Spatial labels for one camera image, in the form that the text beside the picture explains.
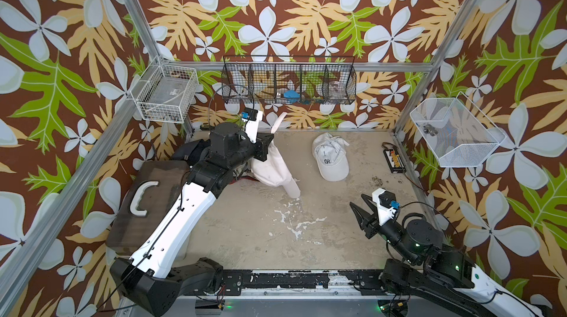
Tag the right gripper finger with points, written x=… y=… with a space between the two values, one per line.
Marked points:
x=366 y=227
x=372 y=215

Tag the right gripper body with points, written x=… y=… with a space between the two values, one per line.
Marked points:
x=391 y=232

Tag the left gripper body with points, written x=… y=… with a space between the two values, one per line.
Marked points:
x=258 y=146

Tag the cream pink baseball cap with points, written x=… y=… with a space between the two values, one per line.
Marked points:
x=274 y=172

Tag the white baseball cap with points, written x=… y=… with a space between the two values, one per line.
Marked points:
x=331 y=156

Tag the black baseball cap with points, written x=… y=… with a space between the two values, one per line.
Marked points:
x=191 y=152

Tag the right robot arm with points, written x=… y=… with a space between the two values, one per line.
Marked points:
x=430 y=269

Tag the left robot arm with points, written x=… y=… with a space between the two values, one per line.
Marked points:
x=148 y=278

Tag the black orange device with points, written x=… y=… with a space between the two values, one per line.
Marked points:
x=393 y=159

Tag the blue object in basket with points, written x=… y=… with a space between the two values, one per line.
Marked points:
x=292 y=96

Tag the small dark object in basket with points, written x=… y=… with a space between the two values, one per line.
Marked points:
x=430 y=130

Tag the white mesh basket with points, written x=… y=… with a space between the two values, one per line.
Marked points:
x=467 y=136

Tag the brown lidded storage box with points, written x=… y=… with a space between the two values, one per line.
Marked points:
x=148 y=200

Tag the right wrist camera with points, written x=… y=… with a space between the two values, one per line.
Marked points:
x=387 y=205

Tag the black wire basket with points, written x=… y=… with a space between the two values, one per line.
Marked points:
x=266 y=78

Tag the white wire basket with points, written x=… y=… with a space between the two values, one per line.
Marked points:
x=164 y=92

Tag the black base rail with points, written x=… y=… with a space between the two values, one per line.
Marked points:
x=236 y=282

